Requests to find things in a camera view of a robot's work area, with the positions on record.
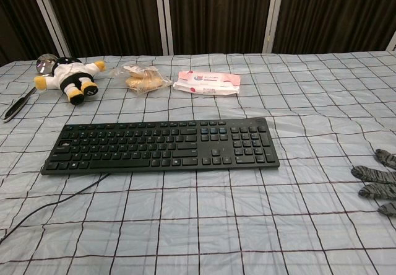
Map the grey knitted work glove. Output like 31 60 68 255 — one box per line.
350 148 396 217

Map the black white plush toy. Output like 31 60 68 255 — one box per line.
33 56 107 107

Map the steel ladle black handle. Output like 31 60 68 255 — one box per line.
2 55 59 124

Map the blue checked tablecloth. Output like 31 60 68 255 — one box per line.
0 51 396 275

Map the bread in clear bag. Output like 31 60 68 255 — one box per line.
110 63 174 95

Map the black keyboard cable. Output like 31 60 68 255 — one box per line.
0 172 112 242

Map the dark folding screen panel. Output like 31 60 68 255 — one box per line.
160 0 281 56
267 0 396 55
0 0 64 68
32 0 170 58

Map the pink white wet wipes pack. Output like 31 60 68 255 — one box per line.
172 69 242 96

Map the black computer keyboard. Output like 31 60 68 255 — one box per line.
40 117 281 177

